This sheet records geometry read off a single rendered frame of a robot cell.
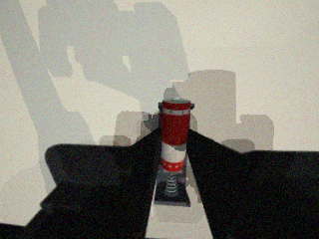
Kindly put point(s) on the red and white battery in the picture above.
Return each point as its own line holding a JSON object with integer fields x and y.
{"x": 175, "y": 116}

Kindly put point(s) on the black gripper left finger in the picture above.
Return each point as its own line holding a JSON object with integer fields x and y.
{"x": 134, "y": 167}

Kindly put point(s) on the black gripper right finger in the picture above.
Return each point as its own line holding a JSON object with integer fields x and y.
{"x": 227, "y": 180}

